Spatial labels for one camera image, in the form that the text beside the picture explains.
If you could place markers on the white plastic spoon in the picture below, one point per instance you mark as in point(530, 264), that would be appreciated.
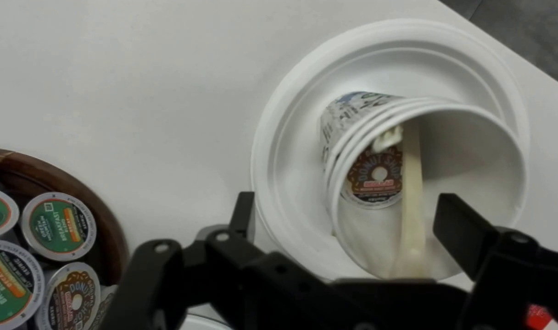
point(411, 202)

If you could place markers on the donut print coffee pod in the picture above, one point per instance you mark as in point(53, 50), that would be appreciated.
point(69, 299)
point(374, 176)

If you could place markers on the patterned paper coffee cup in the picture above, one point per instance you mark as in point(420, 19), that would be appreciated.
point(332, 175)
point(473, 158)
point(345, 112)

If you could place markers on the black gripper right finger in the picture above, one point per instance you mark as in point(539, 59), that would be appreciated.
point(523, 281)

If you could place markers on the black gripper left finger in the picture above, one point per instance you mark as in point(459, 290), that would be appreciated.
point(169, 286)

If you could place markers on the white paper plate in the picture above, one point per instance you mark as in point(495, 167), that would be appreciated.
point(290, 140)

